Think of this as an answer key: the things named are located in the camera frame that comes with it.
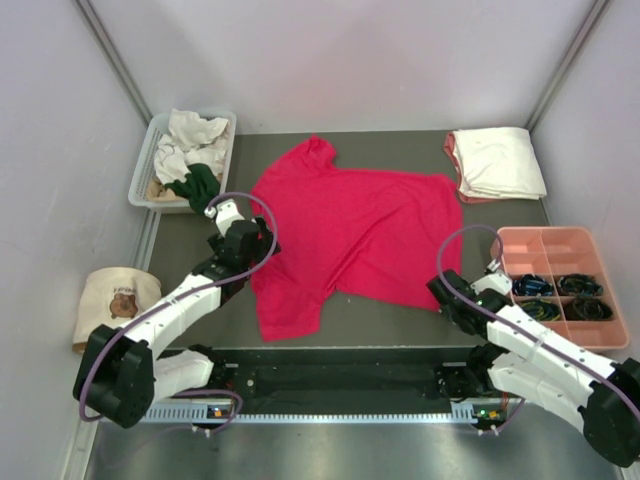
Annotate dark rolled item back-left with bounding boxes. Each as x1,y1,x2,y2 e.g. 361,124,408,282
512,274,554,297

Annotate red t-shirt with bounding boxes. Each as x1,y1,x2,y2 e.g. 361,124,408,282
250,136,463,342

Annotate folded cream t-shirt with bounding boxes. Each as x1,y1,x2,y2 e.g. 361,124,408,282
451,127,547,201

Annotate dark rolled item front-left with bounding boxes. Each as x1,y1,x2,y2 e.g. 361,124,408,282
518,299,561,322

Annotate cream crumpled shirt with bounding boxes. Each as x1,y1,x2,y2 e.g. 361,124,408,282
168,109,229,150

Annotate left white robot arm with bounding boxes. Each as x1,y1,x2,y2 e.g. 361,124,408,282
73,217,279,428

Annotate pink divided plastic tray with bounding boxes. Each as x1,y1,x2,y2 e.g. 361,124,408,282
491,227,630,351

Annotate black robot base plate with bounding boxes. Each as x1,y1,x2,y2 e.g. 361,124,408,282
194,345,503,414

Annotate white plastic laundry basket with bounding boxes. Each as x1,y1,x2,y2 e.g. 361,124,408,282
128,108,237,214

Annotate tan shirt in basket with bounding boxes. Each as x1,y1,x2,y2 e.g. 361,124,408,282
145,178,188,204

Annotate white printed crumpled shirt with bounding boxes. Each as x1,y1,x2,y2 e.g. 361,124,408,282
154,134,229,185

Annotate wrist white camera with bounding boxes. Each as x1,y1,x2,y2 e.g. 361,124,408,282
204,199,245,237
471,258,512,295

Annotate dark green shirt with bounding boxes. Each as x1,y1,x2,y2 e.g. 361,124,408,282
165,163,220,215

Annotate dark rolled item back-right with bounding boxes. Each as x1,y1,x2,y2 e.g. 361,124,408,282
556,273,604,297

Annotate grey slotted cable duct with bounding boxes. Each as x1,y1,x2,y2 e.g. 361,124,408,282
140,401,478,425

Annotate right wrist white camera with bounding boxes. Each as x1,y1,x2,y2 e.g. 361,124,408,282
471,258,512,295

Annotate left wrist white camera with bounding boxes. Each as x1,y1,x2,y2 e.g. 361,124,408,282
204,199,245,237

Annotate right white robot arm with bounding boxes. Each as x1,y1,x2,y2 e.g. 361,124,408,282
427,270,639,468

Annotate folded pink t-shirt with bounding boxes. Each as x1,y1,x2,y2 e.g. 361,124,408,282
443,132,493,205

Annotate cream fabric bear bag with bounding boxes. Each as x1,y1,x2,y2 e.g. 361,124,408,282
72,267,161,354

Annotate dark rolled item front-right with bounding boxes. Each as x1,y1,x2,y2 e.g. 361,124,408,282
566,297,613,321

